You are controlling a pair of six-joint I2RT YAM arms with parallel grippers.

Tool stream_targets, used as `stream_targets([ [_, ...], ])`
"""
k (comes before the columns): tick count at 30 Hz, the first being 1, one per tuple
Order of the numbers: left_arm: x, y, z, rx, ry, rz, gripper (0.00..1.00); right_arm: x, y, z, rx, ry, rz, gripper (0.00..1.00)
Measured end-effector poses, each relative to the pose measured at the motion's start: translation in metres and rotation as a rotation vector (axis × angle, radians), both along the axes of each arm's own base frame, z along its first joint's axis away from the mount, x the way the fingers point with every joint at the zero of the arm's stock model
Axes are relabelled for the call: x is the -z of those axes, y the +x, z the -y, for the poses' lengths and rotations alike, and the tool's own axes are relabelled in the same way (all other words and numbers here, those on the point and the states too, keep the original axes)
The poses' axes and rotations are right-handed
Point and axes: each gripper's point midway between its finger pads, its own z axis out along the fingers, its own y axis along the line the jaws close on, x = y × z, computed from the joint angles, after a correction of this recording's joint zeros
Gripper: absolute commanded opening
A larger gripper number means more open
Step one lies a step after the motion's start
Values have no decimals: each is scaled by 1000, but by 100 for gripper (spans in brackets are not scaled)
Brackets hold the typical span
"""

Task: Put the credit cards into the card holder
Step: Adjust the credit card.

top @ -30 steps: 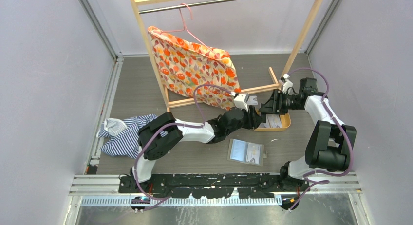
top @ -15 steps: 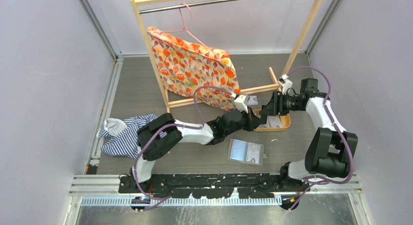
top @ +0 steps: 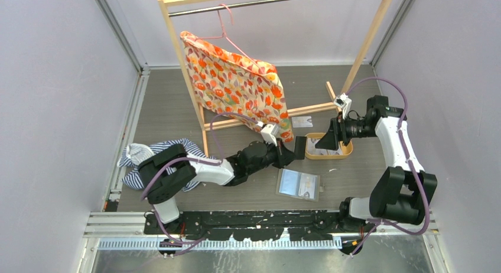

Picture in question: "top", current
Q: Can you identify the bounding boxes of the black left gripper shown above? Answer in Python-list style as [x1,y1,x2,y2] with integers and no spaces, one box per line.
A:
[247,137,298,176]

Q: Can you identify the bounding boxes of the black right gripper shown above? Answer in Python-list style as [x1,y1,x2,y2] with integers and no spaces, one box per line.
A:
[315,111,377,151]

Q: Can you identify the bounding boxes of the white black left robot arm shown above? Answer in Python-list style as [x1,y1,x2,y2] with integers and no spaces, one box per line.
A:
[138,140,296,234]

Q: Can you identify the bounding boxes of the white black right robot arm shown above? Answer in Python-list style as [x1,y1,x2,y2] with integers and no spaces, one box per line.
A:
[315,94,437,234]

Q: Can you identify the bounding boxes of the tan oval tray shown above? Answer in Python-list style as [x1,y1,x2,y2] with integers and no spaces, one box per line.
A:
[305,132,353,160]

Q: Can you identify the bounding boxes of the orange floral garment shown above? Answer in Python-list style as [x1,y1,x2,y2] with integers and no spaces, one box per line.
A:
[180,31,294,142]

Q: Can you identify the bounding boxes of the blue white striped shirt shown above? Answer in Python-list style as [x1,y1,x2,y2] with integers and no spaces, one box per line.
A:
[117,138,216,190]

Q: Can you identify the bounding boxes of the wooden clothes rack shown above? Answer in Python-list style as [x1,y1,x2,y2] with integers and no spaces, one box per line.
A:
[157,0,399,157]

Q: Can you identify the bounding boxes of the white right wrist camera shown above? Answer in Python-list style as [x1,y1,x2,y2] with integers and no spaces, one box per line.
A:
[333,93,352,119]

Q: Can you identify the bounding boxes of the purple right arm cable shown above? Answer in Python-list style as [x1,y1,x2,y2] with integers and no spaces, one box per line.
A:
[344,77,431,256]

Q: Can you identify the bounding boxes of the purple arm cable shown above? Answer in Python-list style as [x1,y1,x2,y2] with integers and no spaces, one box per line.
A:
[140,112,267,256]
[344,77,431,256]

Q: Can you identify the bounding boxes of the pink wire hanger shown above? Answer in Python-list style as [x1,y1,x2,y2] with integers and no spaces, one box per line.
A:
[197,4,267,74]

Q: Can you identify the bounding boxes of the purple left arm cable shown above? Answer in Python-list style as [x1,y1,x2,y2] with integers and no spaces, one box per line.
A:
[140,112,267,256]

